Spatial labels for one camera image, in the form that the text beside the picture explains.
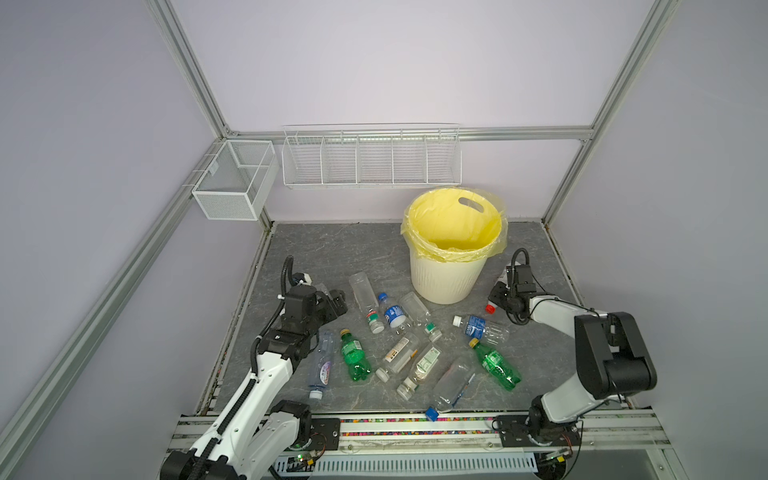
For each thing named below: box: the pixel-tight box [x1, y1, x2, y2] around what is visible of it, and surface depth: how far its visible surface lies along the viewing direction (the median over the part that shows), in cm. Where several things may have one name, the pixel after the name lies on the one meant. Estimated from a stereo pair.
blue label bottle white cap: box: [452, 315, 510, 346], surface depth 88 cm
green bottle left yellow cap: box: [340, 328, 372, 382], surface depth 84 cm
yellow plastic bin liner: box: [400, 187, 508, 263], surface depth 90 cm
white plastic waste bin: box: [401, 186, 508, 305], surface depth 91 cm
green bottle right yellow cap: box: [468, 338, 522, 392], surface depth 82 cm
